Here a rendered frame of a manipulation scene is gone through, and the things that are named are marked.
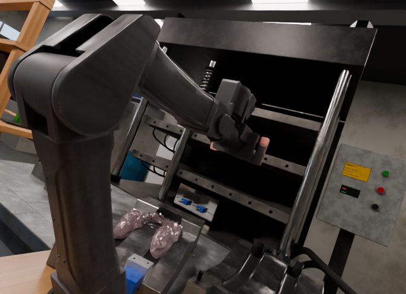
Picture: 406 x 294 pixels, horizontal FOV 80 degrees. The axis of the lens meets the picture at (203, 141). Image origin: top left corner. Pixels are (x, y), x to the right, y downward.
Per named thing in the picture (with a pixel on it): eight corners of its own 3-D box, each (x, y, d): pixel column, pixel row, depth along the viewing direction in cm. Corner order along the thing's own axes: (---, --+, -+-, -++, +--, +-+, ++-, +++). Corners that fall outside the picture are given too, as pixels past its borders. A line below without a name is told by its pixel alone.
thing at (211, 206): (208, 230, 133) (219, 200, 134) (170, 210, 145) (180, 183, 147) (234, 224, 177) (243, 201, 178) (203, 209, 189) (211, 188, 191)
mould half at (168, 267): (150, 320, 48) (171, 266, 48) (45, 263, 52) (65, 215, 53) (195, 247, 97) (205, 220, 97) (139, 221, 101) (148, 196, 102)
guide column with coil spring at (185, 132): (138, 260, 142) (216, 61, 152) (132, 255, 145) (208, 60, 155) (144, 258, 147) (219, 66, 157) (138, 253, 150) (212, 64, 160)
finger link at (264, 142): (250, 138, 66) (240, 128, 58) (275, 145, 63) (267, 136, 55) (241, 161, 66) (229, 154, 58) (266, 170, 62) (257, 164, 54)
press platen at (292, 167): (303, 176, 120) (306, 166, 120) (144, 122, 172) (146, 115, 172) (307, 186, 185) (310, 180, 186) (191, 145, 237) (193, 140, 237)
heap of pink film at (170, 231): (164, 263, 60) (175, 233, 61) (104, 233, 63) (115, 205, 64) (186, 237, 86) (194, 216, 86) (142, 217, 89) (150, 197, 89)
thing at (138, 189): (287, 296, 103) (291, 282, 103) (95, 184, 163) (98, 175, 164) (299, 258, 176) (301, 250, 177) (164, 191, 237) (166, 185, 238)
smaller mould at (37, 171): (46, 184, 103) (51, 171, 103) (31, 173, 109) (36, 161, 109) (80, 186, 118) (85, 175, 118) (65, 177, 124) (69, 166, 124)
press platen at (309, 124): (319, 131, 125) (322, 122, 125) (159, 92, 176) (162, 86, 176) (318, 156, 186) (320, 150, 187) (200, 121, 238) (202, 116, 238)
